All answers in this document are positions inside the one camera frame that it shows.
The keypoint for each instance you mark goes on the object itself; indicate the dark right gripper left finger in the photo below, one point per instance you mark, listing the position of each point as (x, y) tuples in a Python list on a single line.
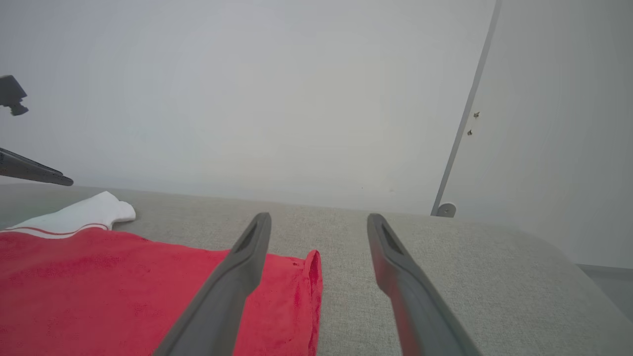
[(222, 296)]

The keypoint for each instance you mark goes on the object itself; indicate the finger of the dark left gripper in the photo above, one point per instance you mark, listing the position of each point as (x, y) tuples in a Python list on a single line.
[(29, 170)]

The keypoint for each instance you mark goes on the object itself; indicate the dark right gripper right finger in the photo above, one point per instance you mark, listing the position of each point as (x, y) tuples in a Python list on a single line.
[(415, 301)]

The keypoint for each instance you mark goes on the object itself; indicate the red and white basketball jersey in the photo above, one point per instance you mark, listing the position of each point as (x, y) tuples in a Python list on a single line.
[(99, 291)]

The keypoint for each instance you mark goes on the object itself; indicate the white door panel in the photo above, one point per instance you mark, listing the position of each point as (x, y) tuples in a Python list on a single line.
[(554, 123)]

